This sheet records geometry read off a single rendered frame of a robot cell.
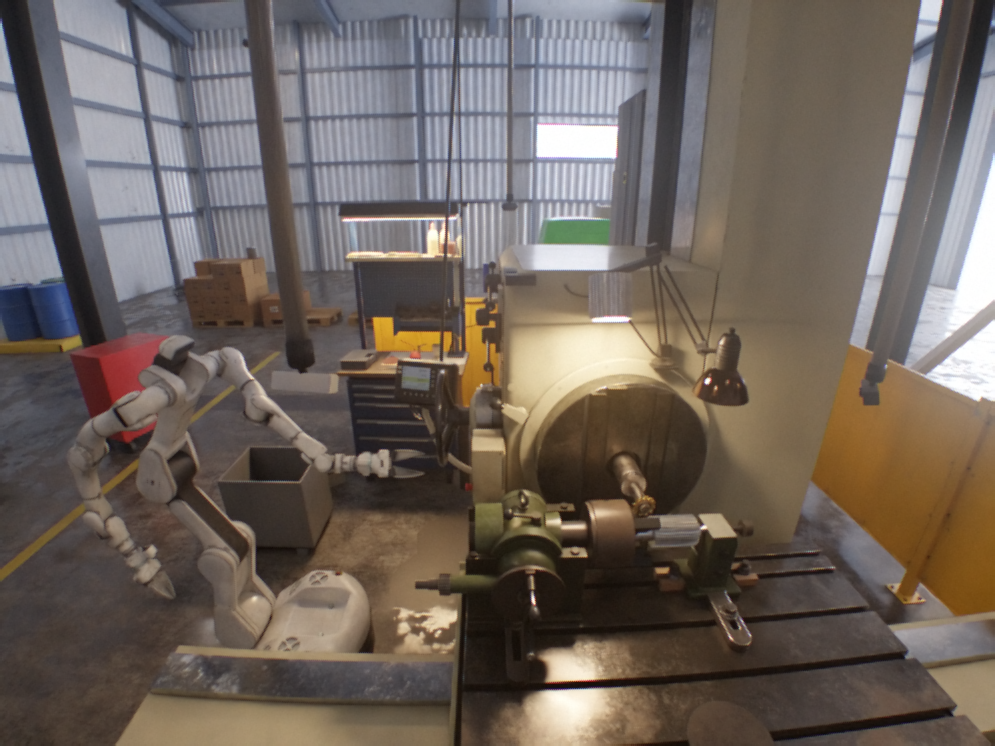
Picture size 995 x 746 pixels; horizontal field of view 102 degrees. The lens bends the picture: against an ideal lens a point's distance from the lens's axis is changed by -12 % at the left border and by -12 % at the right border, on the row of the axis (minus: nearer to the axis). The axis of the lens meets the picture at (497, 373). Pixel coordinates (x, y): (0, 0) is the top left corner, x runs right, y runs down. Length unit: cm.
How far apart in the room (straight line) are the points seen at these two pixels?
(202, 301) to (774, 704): 931
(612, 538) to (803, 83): 137
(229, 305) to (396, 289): 594
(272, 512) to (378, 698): 175
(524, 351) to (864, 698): 127
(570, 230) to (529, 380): 417
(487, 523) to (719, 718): 72
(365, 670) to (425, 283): 267
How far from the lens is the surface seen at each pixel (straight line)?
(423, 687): 165
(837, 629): 169
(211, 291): 940
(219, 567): 225
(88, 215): 599
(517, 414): 148
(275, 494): 305
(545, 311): 142
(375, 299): 371
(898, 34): 186
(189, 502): 222
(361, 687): 168
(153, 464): 208
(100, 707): 302
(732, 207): 155
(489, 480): 154
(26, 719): 319
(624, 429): 148
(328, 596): 254
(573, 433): 146
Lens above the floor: 210
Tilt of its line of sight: 21 degrees down
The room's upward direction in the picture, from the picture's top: straight up
